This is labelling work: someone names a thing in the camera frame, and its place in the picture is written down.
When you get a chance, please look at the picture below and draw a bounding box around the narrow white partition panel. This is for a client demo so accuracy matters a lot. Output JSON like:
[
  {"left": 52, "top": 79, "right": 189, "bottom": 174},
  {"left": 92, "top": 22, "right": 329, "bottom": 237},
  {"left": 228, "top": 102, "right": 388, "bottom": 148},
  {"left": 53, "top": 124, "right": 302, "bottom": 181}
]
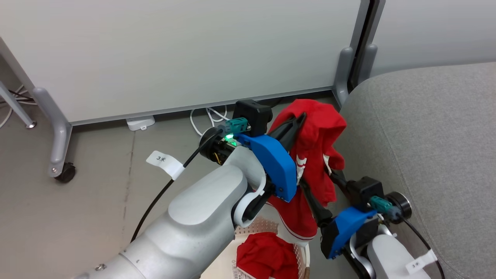
[{"left": 370, "top": 0, "right": 496, "bottom": 77}]

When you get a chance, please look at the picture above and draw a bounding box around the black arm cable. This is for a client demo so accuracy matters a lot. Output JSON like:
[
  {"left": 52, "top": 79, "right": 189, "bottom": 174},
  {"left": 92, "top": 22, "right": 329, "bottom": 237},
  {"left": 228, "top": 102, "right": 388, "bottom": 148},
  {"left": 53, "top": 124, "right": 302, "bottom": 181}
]
[
  {"left": 398, "top": 215, "right": 446, "bottom": 279},
  {"left": 131, "top": 130, "right": 224, "bottom": 243}
]

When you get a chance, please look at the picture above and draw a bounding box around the white cable label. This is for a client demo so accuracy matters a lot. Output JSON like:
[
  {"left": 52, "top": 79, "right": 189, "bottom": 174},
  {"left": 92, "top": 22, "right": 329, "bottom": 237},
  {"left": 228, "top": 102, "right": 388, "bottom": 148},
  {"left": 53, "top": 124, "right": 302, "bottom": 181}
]
[
  {"left": 146, "top": 150, "right": 185, "bottom": 181},
  {"left": 405, "top": 249, "right": 438, "bottom": 275}
]

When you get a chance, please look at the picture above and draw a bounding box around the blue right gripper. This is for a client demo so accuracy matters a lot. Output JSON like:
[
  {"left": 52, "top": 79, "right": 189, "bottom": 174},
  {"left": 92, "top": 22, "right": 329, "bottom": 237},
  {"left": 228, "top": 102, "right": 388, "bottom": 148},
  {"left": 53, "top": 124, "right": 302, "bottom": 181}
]
[{"left": 300, "top": 170, "right": 379, "bottom": 260}]

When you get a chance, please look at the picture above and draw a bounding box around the looped white cable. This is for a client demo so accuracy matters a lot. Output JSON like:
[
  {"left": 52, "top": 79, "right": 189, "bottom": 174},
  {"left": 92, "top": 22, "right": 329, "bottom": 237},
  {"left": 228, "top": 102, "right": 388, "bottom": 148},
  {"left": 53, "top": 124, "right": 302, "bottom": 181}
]
[{"left": 189, "top": 105, "right": 230, "bottom": 137}]

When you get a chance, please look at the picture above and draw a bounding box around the teal right cable connector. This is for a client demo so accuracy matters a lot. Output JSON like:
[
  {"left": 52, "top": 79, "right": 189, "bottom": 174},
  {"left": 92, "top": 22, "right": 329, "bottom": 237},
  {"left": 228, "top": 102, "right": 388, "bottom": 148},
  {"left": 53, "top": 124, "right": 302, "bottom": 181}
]
[{"left": 369, "top": 196, "right": 402, "bottom": 224}]

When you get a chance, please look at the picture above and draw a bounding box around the grey partition foot with caster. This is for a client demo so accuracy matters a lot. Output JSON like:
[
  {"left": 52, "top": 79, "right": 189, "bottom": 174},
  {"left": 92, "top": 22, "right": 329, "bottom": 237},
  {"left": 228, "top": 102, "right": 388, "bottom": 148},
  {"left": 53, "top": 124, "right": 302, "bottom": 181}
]
[{"left": 32, "top": 87, "right": 73, "bottom": 179}]

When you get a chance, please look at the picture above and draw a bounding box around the red garment with white stripes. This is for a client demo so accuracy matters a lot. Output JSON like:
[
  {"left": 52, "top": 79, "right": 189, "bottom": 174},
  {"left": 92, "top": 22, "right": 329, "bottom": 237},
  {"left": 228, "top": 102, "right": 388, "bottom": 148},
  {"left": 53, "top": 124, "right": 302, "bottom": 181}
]
[{"left": 267, "top": 99, "right": 348, "bottom": 243}]

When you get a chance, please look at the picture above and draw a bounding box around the grey partition foot by sofa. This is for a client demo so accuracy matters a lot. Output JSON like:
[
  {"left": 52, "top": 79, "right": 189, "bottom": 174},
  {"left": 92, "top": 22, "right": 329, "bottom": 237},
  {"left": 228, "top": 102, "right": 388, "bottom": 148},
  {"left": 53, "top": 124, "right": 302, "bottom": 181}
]
[{"left": 332, "top": 46, "right": 355, "bottom": 108}]

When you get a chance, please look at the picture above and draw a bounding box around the teal left cable connector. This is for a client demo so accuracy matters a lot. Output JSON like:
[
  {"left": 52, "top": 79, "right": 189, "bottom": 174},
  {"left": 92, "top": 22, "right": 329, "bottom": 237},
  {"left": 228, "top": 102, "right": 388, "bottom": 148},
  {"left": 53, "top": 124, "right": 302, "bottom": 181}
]
[{"left": 217, "top": 117, "right": 251, "bottom": 136}]

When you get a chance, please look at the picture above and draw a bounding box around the plain red garment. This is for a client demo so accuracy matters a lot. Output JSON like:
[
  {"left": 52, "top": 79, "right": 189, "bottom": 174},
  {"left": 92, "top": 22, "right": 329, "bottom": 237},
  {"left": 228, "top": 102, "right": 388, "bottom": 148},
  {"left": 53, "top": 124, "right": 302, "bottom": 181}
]
[{"left": 236, "top": 232, "right": 300, "bottom": 279}]

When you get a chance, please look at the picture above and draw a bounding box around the white perforated laundry basket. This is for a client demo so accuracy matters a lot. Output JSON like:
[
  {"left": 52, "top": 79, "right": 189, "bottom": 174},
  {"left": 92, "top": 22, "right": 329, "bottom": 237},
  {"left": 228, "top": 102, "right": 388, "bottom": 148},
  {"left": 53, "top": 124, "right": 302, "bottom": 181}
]
[{"left": 200, "top": 215, "right": 311, "bottom": 279}]

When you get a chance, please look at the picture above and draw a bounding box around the white floor cables bundle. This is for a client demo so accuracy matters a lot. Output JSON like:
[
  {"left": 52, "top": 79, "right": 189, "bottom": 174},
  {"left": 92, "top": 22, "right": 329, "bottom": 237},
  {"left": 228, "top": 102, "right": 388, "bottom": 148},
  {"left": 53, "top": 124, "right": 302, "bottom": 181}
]
[{"left": 0, "top": 85, "right": 36, "bottom": 129}]

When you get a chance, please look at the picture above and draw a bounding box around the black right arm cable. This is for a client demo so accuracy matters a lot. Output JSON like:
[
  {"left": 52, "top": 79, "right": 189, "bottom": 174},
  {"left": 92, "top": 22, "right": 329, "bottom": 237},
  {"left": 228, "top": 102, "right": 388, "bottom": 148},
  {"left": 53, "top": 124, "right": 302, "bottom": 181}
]
[{"left": 398, "top": 215, "right": 446, "bottom": 279}]

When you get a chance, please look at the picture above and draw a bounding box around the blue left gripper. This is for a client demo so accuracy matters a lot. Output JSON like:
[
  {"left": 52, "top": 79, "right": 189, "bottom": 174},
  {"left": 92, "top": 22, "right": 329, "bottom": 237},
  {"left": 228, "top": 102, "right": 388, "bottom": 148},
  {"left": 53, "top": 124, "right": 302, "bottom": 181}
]
[{"left": 237, "top": 112, "right": 307, "bottom": 203}]

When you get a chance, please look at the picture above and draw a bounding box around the grey metal table leg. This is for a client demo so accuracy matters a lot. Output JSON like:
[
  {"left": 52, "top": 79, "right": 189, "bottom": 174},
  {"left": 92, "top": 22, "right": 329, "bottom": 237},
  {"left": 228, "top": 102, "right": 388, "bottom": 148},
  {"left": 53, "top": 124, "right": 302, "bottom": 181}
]
[{"left": 0, "top": 81, "right": 38, "bottom": 129}]

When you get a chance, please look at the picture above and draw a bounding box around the black caster wheel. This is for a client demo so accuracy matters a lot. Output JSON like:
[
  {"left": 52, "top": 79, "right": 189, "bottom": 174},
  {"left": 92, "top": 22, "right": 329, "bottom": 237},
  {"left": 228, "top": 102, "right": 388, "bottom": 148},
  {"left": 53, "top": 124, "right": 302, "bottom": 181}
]
[{"left": 54, "top": 162, "right": 76, "bottom": 184}]

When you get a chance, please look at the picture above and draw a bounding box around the white left cable label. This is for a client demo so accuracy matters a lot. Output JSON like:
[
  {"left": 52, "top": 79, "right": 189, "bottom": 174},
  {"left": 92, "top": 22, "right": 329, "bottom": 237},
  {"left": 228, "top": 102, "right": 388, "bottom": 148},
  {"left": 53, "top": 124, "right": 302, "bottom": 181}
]
[{"left": 146, "top": 150, "right": 185, "bottom": 181}]

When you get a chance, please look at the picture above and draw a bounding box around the white right cable label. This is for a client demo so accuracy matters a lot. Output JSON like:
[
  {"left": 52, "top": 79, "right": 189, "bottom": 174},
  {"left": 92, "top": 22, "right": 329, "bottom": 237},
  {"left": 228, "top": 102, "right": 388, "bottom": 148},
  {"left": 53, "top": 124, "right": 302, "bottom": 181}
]
[{"left": 405, "top": 249, "right": 438, "bottom": 275}]

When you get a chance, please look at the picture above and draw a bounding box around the grey fabric sofa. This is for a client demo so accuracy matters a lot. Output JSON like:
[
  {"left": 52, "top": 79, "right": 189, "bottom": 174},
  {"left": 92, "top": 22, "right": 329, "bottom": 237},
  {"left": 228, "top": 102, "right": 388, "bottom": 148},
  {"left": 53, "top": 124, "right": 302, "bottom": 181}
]
[{"left": 335, "top": 62, "right": 496, "bottom": 279}]

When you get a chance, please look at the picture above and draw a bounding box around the teal cable connector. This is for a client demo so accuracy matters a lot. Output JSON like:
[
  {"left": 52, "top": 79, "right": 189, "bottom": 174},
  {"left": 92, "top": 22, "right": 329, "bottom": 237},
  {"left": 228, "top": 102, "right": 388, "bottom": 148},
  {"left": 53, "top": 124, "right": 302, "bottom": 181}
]
[
  {"left": 369, "top": 196, "right": 402, "bottom": 224},
  {"left": 217, "top": 117, "right": 251, "bottom": 136}
]

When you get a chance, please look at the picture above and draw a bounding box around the white power adapter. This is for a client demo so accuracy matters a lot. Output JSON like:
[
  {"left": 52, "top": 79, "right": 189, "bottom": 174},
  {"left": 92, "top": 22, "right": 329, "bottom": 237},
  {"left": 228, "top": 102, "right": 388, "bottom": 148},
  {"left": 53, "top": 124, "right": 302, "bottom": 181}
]
[{"left": 126, "top": 115, "right": 156, "bottom": 131}]

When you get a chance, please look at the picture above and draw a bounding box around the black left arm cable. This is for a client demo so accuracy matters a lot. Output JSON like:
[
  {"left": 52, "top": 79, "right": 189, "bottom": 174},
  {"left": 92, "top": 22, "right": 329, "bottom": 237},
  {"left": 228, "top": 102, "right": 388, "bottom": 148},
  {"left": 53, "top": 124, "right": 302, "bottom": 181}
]
[{"left": 131, "top": 130, "right": 224, "bottom": 243}]

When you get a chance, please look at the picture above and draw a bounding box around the wide white partition panel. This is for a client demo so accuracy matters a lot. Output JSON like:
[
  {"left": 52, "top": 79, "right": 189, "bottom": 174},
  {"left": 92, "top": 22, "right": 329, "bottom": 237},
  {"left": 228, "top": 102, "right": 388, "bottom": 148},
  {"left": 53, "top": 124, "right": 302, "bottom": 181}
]
[{"left": 0, "top": 0, "right": 373, "bottom": 127}]

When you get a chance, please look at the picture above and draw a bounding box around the white barcode label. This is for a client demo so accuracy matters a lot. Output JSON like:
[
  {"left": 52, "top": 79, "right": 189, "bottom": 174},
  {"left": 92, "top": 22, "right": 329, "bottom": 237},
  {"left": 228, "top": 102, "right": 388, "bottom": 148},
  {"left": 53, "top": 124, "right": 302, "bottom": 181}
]
[{"left": 231, "top": 260, "right": 257, "bottom": 279}]

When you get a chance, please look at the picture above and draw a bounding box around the grey foot of narrow partition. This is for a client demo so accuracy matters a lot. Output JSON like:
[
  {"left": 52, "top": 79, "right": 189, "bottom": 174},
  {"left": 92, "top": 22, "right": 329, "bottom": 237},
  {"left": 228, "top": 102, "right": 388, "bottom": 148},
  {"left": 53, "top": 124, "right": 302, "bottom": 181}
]
[{"left": 358, "top": 43, "right": 378, "bottom": 86}]

